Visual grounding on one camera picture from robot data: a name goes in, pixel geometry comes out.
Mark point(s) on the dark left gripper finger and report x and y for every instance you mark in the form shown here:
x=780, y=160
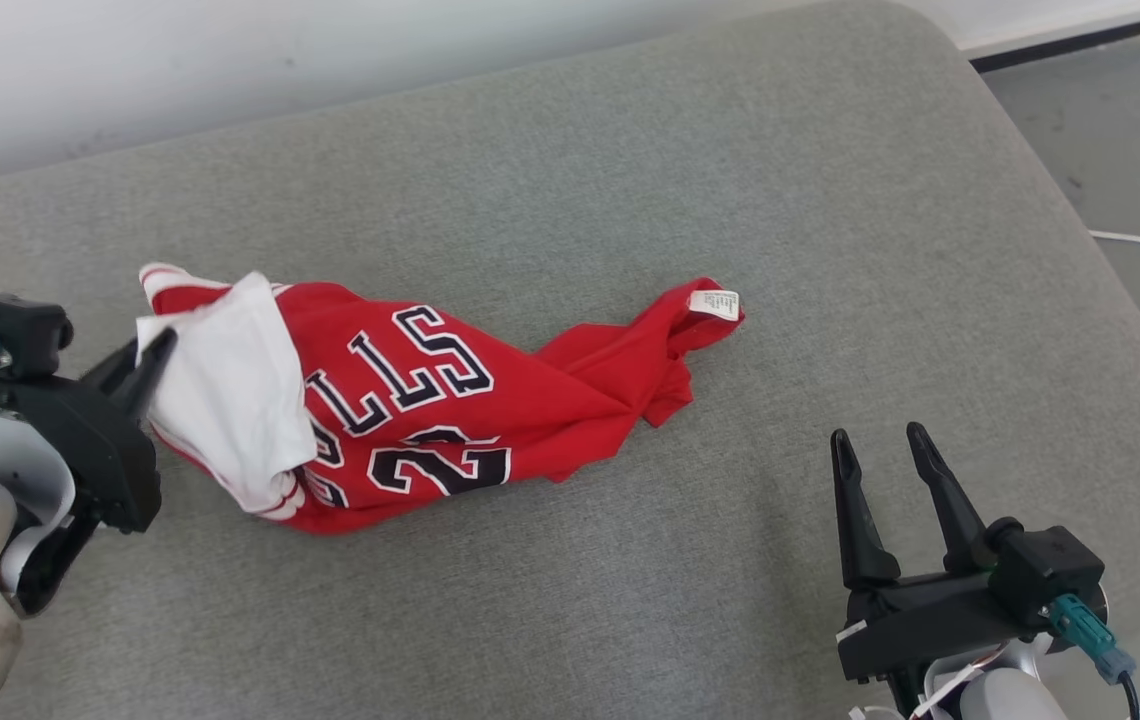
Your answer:
x=112, y=368
x=150, y=375

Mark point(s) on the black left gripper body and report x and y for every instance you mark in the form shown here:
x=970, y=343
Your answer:
x=105, y=450

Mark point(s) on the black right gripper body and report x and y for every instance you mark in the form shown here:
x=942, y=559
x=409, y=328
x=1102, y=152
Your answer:
x=930, y=620

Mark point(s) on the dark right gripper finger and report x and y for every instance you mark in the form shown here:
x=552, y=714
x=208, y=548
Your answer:
x=955, y=525
x=860, y=530

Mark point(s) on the red Bulls basketball jersey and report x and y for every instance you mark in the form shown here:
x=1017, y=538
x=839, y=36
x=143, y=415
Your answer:
x=550, y=400

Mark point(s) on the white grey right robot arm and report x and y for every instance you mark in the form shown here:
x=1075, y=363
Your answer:
x=1010, y=695

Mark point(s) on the grey fabric sofa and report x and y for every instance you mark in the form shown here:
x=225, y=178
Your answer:
x=630, y=180

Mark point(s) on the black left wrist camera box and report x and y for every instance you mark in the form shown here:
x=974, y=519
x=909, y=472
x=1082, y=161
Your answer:
x=20, y=330

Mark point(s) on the white wall baseboard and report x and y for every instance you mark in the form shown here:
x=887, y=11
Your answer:
x=1080, y=25

